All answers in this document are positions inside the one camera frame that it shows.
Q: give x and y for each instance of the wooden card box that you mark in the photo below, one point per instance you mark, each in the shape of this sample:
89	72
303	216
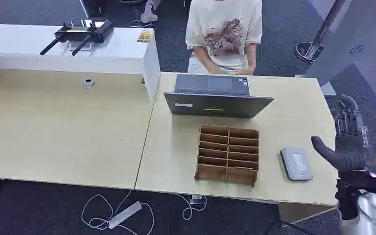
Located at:
228	155

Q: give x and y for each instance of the black cabinet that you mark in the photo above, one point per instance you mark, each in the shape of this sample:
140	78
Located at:
92	8

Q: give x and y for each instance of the white counter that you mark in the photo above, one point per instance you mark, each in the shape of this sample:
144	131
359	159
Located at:
116	55

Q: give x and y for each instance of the black remote controller with antennas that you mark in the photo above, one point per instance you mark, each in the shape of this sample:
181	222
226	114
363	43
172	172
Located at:
84	32

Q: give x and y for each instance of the dark grey laptop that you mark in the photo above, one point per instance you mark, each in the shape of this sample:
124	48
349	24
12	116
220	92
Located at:
217	105

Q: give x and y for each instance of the person's right hand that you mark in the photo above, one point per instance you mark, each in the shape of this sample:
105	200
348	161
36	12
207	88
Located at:
216	71

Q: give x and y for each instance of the person's left hand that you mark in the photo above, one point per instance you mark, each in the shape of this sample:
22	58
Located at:
244	72

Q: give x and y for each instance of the white power strip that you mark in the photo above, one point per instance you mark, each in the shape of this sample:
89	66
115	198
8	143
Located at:
124	215

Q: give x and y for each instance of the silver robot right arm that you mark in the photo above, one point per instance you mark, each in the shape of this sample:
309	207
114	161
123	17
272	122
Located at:
366	211

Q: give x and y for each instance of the grey card reader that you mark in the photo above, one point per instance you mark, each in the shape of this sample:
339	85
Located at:
296	163

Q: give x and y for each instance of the steel stanchion with round base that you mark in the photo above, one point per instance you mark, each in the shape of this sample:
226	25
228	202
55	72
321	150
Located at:
309	52

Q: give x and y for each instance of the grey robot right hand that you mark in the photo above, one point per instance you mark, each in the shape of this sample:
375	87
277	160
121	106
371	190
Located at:
350	152

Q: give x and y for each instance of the person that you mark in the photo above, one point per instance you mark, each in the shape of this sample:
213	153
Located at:
223	22

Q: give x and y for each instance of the yellow printed card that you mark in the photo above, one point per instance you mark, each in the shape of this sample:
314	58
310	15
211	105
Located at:
145	36

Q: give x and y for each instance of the person's foot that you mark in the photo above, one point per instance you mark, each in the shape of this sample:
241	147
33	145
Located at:
149	14

